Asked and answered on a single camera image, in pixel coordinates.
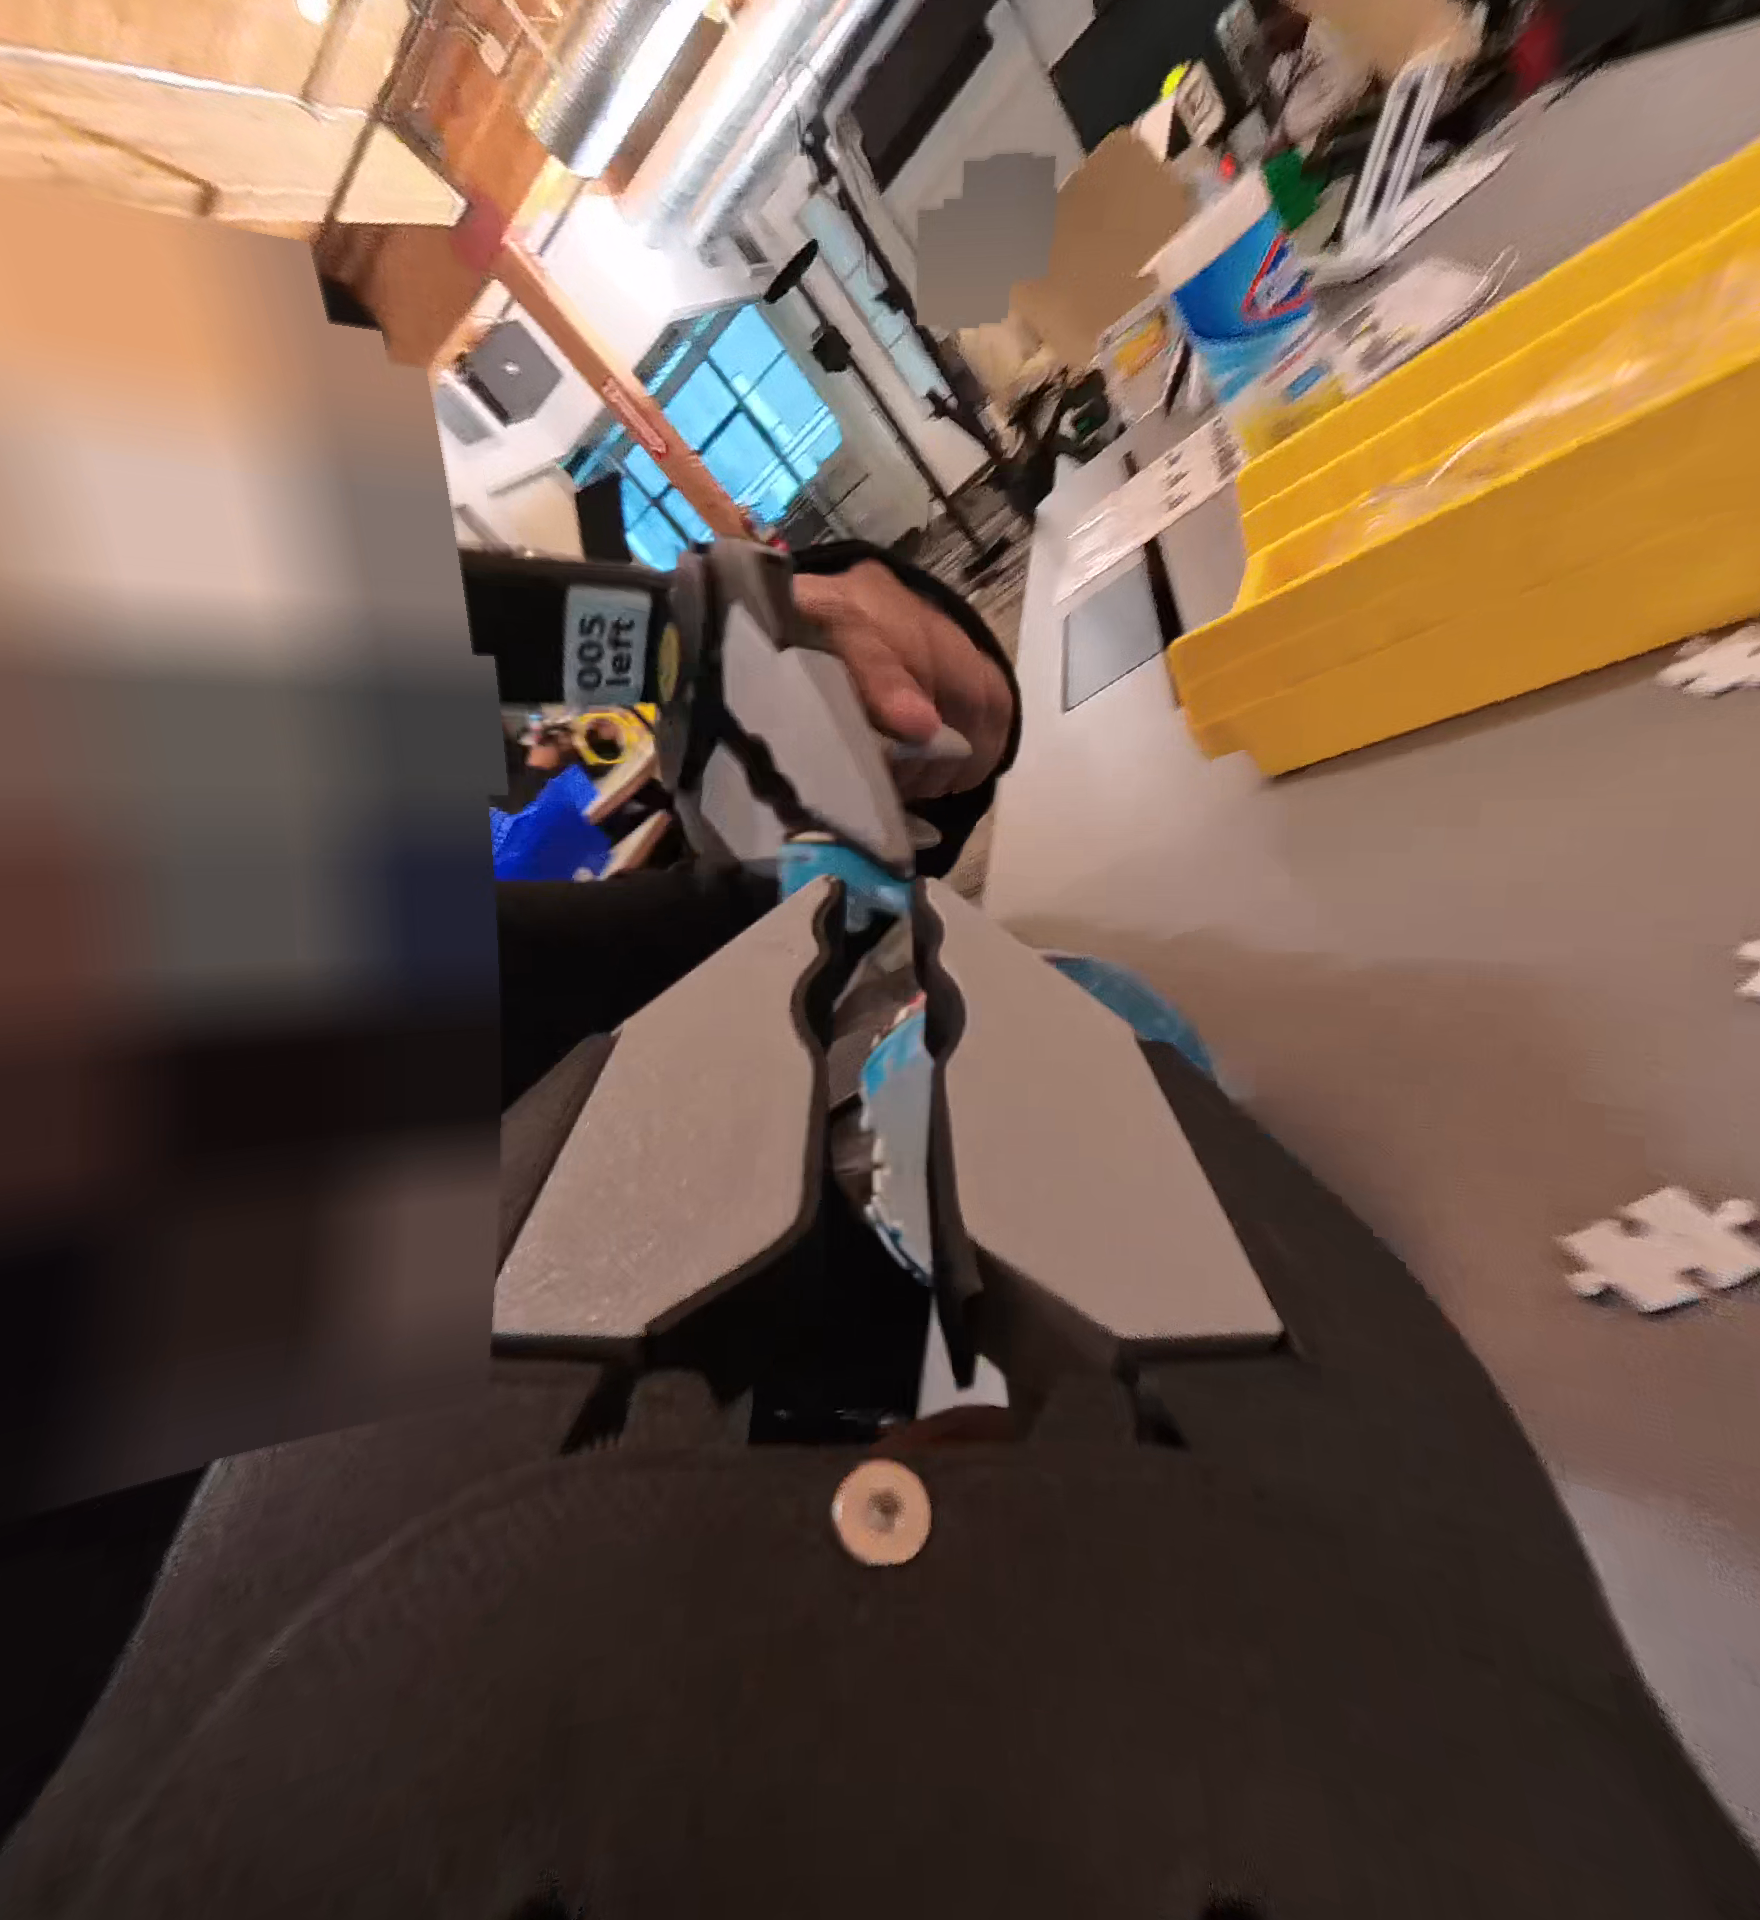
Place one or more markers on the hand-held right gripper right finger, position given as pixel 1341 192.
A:
pixel 1075 1170

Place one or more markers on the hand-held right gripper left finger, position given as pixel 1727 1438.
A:
pixel 671 1157

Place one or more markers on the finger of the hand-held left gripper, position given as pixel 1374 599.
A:
pixel 738 804
pixel 805 720

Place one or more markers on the blue cartoon puzzle ball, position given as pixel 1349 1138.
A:
pixel 896 1127

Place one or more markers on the white puzzle pieces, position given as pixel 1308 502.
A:
pixel 1669 1245

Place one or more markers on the person's left hand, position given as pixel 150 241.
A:
pixel 911 661

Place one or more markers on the yellow tape roll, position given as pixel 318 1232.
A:
pixel 604 738

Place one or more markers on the orange painted beam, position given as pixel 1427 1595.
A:
pixel 626 390

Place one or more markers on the dark grey pad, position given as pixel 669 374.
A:
pixel 1113 638

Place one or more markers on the printed paper sheets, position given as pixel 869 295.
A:
pixel 1144 502

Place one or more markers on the white blue wipes canister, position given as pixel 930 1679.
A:
pixel 1241 308

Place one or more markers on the yellow plastic bin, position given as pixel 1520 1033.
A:
pixel 1542 599

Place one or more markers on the black monitor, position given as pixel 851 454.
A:
pixel 1119 54

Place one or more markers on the clear plastic bag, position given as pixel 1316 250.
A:
pixel 1599 390

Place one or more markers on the paned wall window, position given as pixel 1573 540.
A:
pixel 738 420

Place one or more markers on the silver ventilation duct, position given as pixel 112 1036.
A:
pixel 626 90

